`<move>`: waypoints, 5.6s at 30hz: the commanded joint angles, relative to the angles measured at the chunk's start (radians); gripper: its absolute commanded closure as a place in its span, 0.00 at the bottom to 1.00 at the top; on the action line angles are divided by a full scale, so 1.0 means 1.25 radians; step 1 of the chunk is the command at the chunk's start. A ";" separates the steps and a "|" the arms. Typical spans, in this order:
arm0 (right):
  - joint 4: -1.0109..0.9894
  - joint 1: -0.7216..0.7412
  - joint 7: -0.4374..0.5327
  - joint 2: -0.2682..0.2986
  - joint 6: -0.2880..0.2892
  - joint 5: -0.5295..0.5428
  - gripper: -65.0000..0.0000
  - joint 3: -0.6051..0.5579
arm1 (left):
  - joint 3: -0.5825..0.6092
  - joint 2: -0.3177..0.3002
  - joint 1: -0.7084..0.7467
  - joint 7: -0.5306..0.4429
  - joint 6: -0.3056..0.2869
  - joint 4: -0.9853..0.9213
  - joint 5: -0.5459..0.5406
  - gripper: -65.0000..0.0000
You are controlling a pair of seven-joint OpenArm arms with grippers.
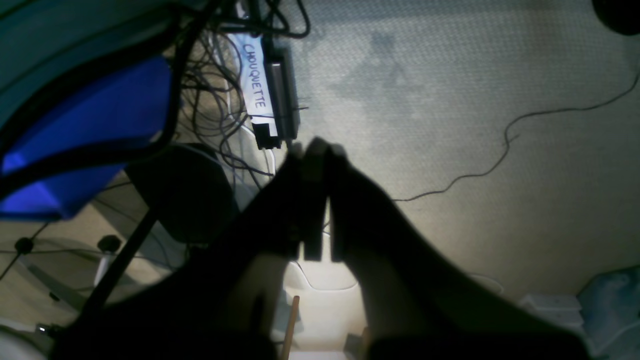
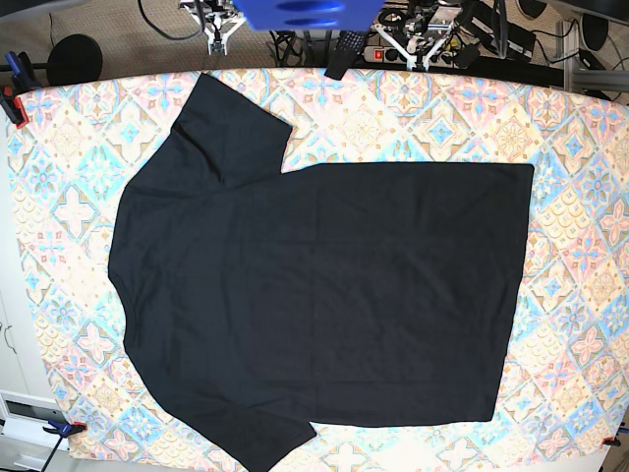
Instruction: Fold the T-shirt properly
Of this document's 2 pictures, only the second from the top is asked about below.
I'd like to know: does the black T-shirt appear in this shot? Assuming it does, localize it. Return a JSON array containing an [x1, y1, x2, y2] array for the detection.
[[108, 75, 534, 471]]

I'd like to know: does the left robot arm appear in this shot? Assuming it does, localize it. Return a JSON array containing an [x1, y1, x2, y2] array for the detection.
[[364, 1, 464, 72]]

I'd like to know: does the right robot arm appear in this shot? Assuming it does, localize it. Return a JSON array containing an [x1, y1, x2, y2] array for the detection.
[[179, 0, 246, 55]]

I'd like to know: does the white power strip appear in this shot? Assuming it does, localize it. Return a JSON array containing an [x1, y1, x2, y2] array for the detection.
[[361, 42, 461, 70]]

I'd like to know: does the patterned colourful tablecloth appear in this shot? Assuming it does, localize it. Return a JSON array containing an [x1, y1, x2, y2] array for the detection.
[[5, 69, 628, 471]]

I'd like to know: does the blue orange clamp bottom left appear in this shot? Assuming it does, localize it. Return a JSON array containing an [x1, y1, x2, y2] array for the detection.
[[42, 420, 87, 439]]

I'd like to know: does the orange black clamp left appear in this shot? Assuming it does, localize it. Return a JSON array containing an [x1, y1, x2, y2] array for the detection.
[[0, 87, 29, 129]]

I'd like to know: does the white cabinet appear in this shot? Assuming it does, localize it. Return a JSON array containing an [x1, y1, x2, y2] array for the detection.
[[0, 117, 75, 472]]

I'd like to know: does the blue clamp top left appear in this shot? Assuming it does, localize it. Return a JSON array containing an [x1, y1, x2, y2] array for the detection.
[[1, 51, 41, 93]]

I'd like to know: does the orange clamp bottom right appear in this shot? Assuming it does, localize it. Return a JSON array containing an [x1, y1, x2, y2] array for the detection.
[[602, 438, 621, 446]]

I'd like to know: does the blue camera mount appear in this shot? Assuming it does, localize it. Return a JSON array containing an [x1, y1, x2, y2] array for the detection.
[[234, 0, 384, 31]]

